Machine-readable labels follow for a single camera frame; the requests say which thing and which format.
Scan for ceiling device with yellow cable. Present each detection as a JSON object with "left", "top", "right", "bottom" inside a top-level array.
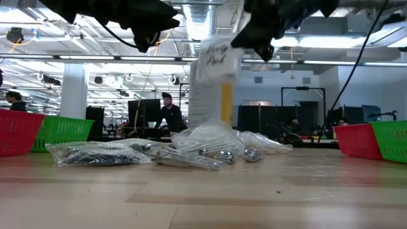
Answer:
[{"left": 5, "top": 27, "right": 38, "bottom": 45}]

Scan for handwritten label cotton bag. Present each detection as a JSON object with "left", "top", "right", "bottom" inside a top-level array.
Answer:
[{"left": 196, "top": 34, "right": 245, "bottom": 84}]

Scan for black cabinet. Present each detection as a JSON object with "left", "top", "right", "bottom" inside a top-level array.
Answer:
[{"left": 85, "top": 106, "right": 106, "bottom": 138}]

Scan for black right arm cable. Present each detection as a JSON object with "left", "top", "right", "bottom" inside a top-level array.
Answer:
[{"left": 317, "top": 0, "right": 389, "bottom": 143}]

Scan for green plastic basket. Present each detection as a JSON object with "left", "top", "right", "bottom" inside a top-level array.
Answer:
[
  {"left": 31, "top": 115, "right": 95, "bottom": 153},
  {"left": 370, "top": 120, "right": 407, "bottom": 164}
]

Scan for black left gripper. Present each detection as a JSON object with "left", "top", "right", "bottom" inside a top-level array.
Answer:
[{"left": 72, "top": 0, "right": 181, "bottom": 53}]

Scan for black computer monitor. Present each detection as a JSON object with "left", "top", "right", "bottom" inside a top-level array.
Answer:
[{"left": 127, "top": 99, "right": 162, "bottom": 138}]

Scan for red plastic basket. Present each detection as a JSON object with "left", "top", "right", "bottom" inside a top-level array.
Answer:
[
  {"left": 333, "top": 123, "right": 385, "bottom": 161},
  {"left": 0, "top": 109, "right": 46, "bottom": 157}
]

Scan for black partition panels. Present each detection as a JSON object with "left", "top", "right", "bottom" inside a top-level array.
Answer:
[{"left": 237, "top": 104, "right": 319, "bottom": 141}]

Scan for silver air duct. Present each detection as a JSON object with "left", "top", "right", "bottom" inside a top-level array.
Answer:
[{"left": 181, "top": 3, "right": 221, "bottom": 58}]

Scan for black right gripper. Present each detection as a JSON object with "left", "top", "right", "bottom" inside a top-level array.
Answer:
[{"left": 231, "top": 0, "right": 340, "bottom": 63}]

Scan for white canister with yellow label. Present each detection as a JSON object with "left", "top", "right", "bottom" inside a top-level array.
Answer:
[{"left": 187, "top": 59, "right": 234, "bottom": 128}]

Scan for white building column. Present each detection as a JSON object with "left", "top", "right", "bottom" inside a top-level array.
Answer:
[{"left": 59, "top": 62, "right": 89, "bottom": 120}]

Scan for dark background monitor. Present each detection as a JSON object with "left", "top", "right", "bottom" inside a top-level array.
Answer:
[{"left": 361, "top": 104, "right": 382, "bottom": 123}]

